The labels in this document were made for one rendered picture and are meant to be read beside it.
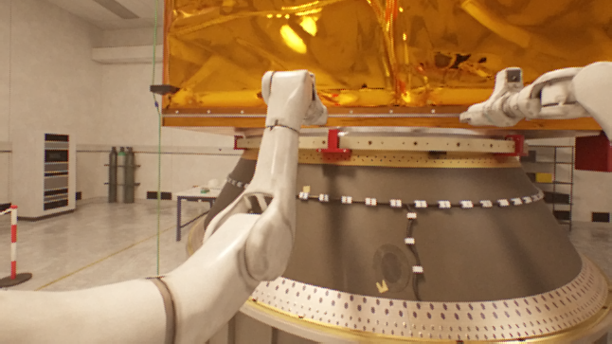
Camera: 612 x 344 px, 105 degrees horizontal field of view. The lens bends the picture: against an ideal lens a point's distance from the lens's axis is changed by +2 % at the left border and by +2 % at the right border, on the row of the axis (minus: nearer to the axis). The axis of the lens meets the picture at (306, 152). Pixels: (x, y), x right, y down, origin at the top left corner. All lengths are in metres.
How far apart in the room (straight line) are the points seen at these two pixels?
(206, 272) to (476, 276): 0.80
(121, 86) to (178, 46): 8.14
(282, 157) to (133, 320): 0.25
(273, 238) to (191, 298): 0.10
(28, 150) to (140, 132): 2.36
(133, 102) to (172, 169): 2.39
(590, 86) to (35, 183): 7.86
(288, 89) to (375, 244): 0.59
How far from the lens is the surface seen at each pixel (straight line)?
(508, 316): 0.97
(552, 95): 0.63
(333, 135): 0.89
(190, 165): 7.70
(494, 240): 1.02
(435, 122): 1.05
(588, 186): 8.84
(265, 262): 0.31
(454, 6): 1.17
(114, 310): 0.24
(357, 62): 1.00
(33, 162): 7.72
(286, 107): 0.41
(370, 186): 0.88
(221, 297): 0.29
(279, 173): 0.37
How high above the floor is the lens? 1.66
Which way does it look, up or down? level
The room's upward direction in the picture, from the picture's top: 1 degrees clockwise
